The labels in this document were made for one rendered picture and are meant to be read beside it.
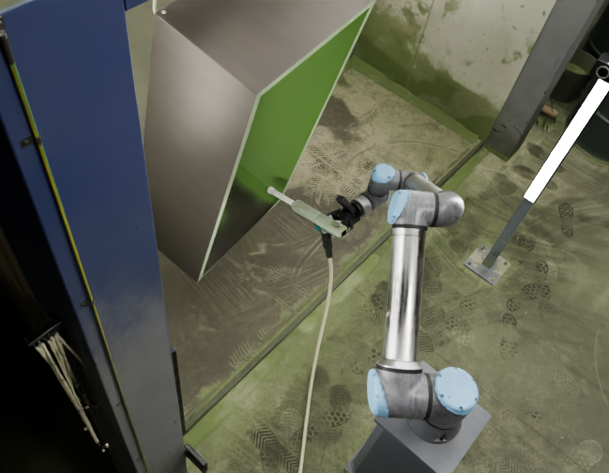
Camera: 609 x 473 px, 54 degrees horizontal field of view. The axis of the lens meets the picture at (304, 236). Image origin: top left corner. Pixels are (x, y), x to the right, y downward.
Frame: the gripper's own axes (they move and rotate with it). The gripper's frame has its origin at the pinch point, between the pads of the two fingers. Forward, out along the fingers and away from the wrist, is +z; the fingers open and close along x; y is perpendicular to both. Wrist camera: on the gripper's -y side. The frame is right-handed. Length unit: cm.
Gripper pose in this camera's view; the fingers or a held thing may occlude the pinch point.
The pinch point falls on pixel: (322, 228)
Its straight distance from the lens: 249.3
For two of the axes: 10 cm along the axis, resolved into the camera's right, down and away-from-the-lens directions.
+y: 1.3, 7.7, 6.3
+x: -6.6, -4.0, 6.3
